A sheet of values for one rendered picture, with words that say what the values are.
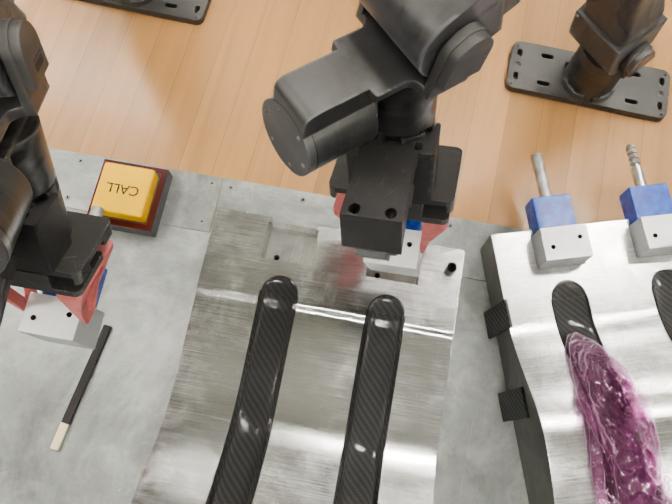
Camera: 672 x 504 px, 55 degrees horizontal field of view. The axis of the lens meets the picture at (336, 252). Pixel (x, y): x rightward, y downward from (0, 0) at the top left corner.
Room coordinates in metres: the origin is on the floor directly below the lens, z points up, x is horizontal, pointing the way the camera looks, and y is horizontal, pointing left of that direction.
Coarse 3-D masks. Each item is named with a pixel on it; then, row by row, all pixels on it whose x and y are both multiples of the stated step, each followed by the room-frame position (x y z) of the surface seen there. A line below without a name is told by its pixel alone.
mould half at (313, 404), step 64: (256, 256) 0.19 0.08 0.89; (320, 256) 0.19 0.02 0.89; (448, 256) 0.19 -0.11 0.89; (192, 320) 0.13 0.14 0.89; (320, 320) 0.13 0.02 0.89; (448, 320) 0.12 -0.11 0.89; (192, 384) 0.06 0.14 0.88; (320, 384) 0.06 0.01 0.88; (192, 448) 0.00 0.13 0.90; (320, 448) 0.00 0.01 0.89
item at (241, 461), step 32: (288, 288) 0.16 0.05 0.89; (256, 320) 0.13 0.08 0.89; (288, 320) 0.13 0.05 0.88; (384, 320) 0.13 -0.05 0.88; (256, 352) 0.09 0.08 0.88; (384, 352) 0.09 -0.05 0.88; (256, 384) 0.06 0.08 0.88; (384, 384) 0.06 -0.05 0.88; (256, 416) 0.03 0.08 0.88; (352, 416) 0.03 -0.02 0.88; (384, 416) 0.03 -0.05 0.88; (224, 448) 0.00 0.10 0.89; (256, 448) 0.00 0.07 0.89; (352, 448) 0.00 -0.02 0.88; (384, 448) 0.00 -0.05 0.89; (224, 480) -0.02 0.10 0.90; (256, 480) -0.02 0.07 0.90; (352, 480) -0.02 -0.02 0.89
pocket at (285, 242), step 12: (276, 228) 0.23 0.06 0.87; (288, 228) 0.23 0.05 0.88; (300, 228) 0.23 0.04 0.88; (312, 228) 0.23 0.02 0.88; (264, 240) 0.21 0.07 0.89; (276, 240) 0.22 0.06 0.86; (288, 240) 0.22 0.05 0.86; (300, 240) 0.22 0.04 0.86; (312, 240) 0.22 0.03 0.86; (264, 252) 0.20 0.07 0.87; (276, 252) 0.20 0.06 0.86; (288, 252) 0.20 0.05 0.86; (300, 252) 0.20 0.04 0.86; (312, 252) 0.20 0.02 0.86
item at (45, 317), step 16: (96, 208) 0.22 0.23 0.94; (32, 304) 0.12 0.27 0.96; (48, 304) 0.12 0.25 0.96; (96, 304) 0.13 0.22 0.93; (32, 320) 0.11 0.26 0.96; (48, 320) 0.11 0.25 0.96; (64, 320) 0.11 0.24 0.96; (96, 320) 0.12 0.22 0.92; (32, 336) 0.10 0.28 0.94; (48, 336) 0.10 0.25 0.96; (64, 336) 0.10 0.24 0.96; (80, 336) 0.10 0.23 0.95; (96, 336) 0.10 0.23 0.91
